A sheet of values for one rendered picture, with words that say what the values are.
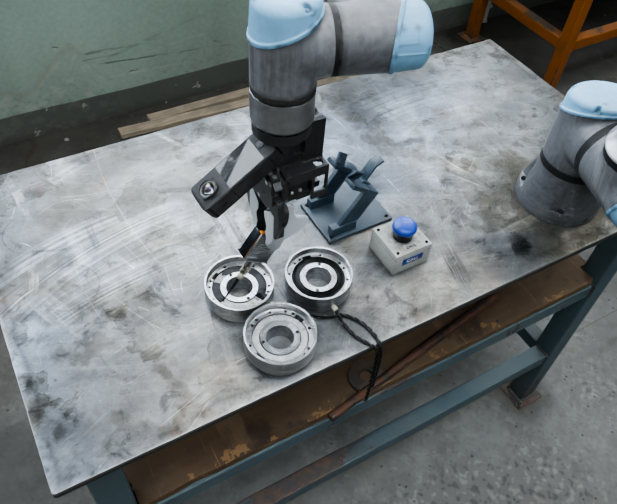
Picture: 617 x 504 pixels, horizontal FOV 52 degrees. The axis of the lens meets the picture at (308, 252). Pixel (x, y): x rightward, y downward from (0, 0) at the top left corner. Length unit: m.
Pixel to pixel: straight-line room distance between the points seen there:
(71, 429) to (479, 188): 0.80
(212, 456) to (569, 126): 0.80
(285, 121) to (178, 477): 0.65
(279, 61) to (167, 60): 1.96
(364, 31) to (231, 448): 0.73
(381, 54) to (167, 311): 0.51
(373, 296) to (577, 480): 1.03
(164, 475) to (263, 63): 0.71
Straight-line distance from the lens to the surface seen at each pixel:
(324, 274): 0.99
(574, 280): 1.48
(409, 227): 1.00
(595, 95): 1.12
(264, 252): 0.88
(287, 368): 0.88
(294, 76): 0.67
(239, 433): 1.14
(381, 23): 0.68
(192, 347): 0.93
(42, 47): 2.45
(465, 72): 1.52
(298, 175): 0.77
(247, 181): 0.74
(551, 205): 1.18
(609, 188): 1.03
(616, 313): 2.25
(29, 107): 2.56
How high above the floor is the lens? 1.59
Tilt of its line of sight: 49 degrees down
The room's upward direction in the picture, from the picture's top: 6 degrees clockwise
